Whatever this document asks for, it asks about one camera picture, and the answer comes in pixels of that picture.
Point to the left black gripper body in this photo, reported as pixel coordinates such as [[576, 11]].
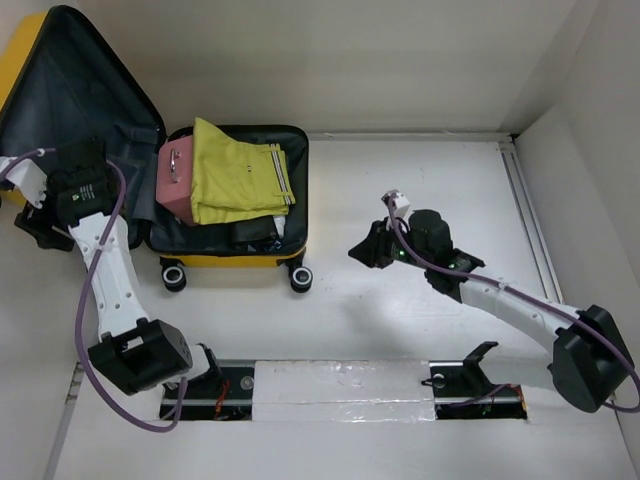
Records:
[[46, 219]]

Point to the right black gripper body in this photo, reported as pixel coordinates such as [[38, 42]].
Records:
[[397, 249]]

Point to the black leather pouch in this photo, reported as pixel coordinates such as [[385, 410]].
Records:
[[256, 231]]

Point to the pink toiletry case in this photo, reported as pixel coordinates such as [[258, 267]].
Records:
[[174, 178]]

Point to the yellow hard-shell suitcase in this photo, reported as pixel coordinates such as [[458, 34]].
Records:
[[62, 84]]

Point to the yellow-green shorts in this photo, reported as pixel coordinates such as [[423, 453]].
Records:
[[236, 181]]

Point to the white bottle pink-teal cap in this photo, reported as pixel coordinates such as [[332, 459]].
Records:
[[280, 225]]

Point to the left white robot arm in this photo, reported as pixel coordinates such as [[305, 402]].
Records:
[[74, 200]]

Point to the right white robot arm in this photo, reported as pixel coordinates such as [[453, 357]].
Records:
[[587, 358]]

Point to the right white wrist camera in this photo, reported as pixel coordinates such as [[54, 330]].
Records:
[[397, 202]]

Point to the aluminium side rail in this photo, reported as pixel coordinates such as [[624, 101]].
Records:
[[532, 228]]

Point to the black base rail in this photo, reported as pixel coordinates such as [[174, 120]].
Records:
[[456, 396]]

